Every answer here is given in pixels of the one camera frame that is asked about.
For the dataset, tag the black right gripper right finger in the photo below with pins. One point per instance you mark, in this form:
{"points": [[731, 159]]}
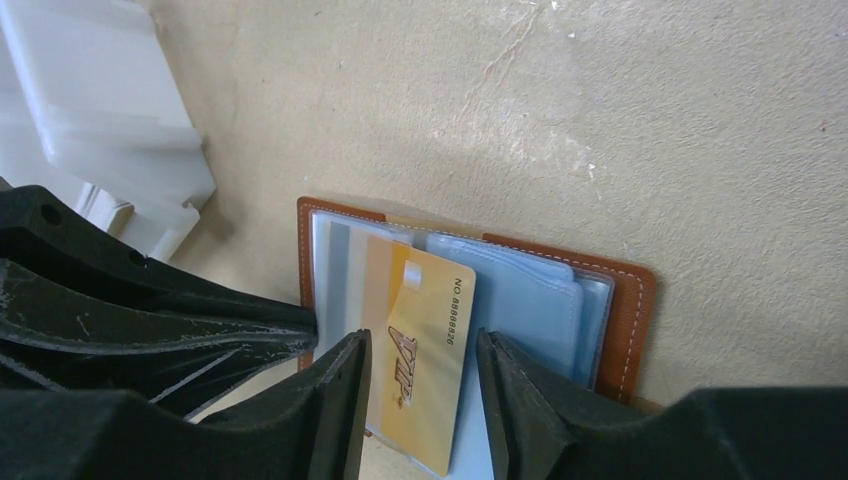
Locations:
{"points": [[542, 425]]}

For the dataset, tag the brown leather card holder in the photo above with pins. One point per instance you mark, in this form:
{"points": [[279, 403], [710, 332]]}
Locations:
{"points": [[582, 316]]}

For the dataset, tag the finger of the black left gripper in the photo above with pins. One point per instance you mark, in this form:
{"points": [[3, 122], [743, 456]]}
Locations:
{"points": [[42, 234], [181, 352]]}

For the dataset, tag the gold VIP card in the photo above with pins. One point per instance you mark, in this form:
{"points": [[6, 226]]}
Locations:
{"points": [[418, 308]]}

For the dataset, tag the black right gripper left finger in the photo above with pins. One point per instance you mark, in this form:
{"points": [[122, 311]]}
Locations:
{"points": [[308, 426]]}

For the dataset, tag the clear plastic bin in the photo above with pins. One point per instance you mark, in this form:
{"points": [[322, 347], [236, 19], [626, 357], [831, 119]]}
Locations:
{"points": [[90, 111]]}

